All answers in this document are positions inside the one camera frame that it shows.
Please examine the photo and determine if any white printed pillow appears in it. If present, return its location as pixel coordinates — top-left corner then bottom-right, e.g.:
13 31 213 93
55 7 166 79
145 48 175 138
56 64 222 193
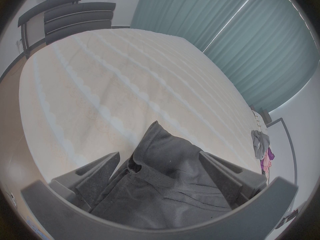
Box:
251 110 265 132

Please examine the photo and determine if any black desk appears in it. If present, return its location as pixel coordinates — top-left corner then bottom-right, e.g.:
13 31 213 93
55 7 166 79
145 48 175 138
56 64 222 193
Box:
17 0 84 59

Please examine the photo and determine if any pile of clothes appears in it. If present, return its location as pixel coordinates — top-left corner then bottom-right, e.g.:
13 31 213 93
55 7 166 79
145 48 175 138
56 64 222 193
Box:
260 148 275 174

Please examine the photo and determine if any grey bedside table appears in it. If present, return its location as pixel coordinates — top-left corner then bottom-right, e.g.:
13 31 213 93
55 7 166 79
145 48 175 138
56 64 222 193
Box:
250 105 272 123

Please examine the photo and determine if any black long-sleeved top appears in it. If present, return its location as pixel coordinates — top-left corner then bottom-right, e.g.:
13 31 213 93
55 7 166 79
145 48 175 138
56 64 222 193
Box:
89 121 232 230

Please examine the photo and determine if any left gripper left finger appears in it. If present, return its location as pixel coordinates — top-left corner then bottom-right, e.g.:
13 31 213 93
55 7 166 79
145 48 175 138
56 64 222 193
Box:
51 152 121 206

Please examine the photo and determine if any blue-green curtain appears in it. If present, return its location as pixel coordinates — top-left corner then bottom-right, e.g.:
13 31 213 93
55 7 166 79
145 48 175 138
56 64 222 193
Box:
202 0 320 112
130 0 265 52

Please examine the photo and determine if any grey garment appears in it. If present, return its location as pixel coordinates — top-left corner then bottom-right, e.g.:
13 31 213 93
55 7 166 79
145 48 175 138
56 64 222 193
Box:
251 130 271 160

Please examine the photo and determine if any bed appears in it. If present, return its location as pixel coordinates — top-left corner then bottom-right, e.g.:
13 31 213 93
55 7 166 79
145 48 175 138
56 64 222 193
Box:
18 28 298 184

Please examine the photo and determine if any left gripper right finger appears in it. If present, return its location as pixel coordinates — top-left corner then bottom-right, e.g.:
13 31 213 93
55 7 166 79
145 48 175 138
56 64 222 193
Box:
199 151 267 206

